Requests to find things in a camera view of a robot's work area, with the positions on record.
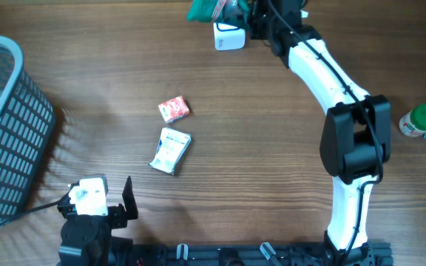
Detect black left camera cable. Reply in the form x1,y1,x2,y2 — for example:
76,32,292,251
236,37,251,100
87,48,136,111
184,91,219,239
0,199,63,256

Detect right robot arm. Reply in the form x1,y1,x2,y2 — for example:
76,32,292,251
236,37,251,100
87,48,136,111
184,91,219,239
248,1,393,265

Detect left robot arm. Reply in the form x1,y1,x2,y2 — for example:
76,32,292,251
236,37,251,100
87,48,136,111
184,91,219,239
57,174,138,265

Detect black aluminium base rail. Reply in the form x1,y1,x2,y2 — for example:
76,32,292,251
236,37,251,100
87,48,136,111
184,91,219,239
127,242,394,266

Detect green 3M gloves package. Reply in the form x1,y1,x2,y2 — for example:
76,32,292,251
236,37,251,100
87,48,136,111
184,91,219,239
186,0,252,31

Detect red Kleenex tissue pack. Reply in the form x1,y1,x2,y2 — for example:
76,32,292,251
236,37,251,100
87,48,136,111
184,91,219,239
158,95,190,123

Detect white small packet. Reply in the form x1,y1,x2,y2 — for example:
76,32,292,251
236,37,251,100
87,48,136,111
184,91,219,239
148,127,192,175

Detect white barcode scanner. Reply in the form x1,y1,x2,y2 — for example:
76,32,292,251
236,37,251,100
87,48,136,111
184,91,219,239
213,22,246,51

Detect dark mesh shopping basket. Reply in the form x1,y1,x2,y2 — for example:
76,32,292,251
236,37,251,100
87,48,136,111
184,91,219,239
0,36,55,221

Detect green lid plastic jar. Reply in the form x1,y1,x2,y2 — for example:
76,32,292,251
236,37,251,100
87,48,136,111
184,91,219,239
399,104,426,137

